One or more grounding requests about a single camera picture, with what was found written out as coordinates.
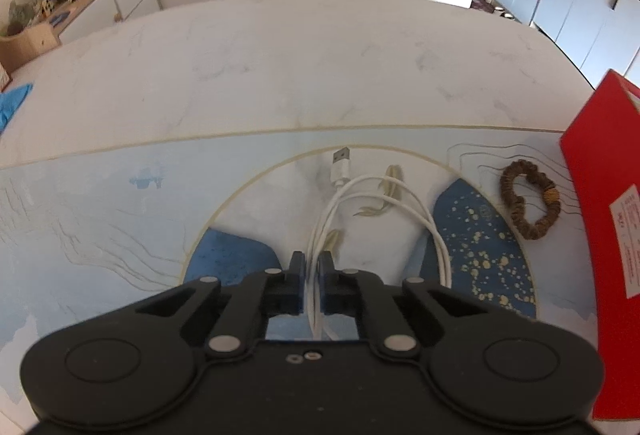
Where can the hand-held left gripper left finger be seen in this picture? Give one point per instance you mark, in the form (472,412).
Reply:
(299,287)

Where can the blue cloth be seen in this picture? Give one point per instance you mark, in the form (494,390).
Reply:
(12,100)

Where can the red and white cardboard box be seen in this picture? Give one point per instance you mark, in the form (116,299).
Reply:
(595,215)

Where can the brown hair scrunchie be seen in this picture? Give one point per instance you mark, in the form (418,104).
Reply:
(507,195)

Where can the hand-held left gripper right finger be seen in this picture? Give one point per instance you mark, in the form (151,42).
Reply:
(326,287)

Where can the red patterned rug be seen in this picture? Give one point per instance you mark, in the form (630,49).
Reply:
(481,2)

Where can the white lower cabinet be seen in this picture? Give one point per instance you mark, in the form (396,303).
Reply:
(585,10)

